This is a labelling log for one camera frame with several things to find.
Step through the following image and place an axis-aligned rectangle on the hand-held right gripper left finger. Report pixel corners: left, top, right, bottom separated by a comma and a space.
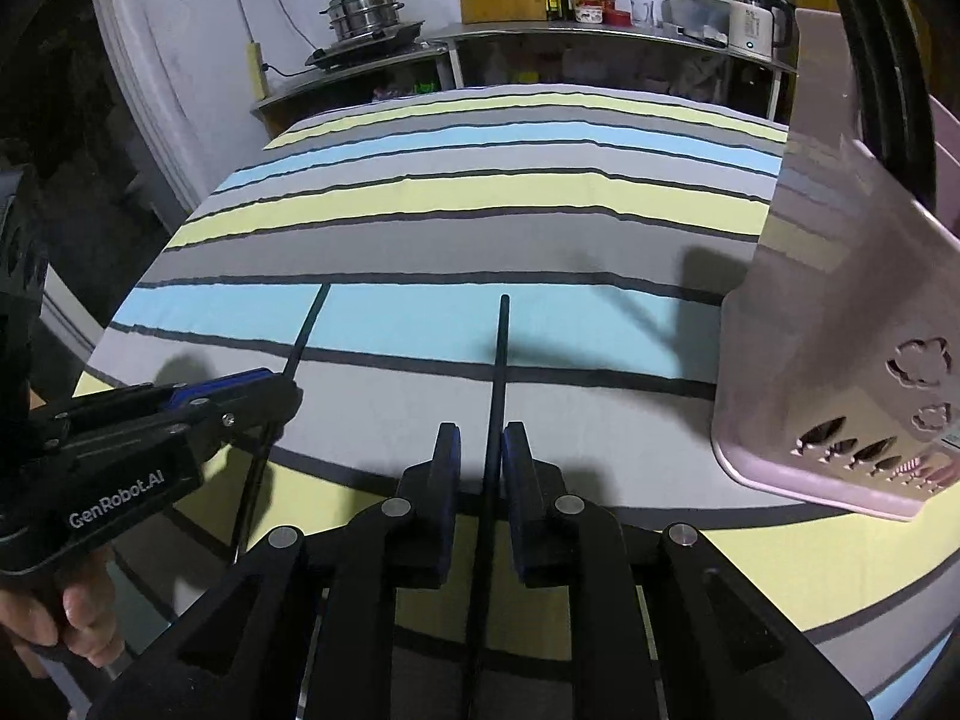
86, 422, 464, 720

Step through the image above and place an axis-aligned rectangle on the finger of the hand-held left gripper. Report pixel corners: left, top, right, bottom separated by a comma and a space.
34, 367, 275, 428
187, 377, 303, 466

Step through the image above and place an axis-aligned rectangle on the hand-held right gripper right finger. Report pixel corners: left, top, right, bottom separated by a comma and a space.
501, 420, 875, 720

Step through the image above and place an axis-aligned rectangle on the black chopstick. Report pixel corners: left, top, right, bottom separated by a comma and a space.
814, 0, 942, 215
229, 283, 332, 565
459, 294, 512, 720

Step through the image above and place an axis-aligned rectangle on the pink plastic utensil holder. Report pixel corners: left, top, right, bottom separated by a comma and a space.
711, 7, 960, 522

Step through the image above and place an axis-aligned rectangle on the person's left hand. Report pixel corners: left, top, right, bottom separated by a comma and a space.
0, 562, 113, 680

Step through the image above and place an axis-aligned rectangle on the low metal table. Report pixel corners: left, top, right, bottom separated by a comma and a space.
251, 41, 455, 140

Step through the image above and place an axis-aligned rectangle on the black induction cooker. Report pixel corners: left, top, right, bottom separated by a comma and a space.
304, 19, 425, 70

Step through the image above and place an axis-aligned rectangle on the stainless steel steamer pot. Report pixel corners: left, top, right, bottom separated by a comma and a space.
319, 0, 410, 42

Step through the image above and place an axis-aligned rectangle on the steel counter table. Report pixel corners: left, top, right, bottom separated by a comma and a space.
424, 19, 800, 121

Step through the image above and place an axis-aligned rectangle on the red lidded jar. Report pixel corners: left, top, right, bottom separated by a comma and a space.
571, 0, 631, 25

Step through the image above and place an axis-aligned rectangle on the white electric kettle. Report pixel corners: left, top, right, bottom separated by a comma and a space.
726, 0, 796, 63

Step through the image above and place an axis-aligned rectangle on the white door frame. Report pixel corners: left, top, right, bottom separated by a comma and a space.
86, 0, 203, 218

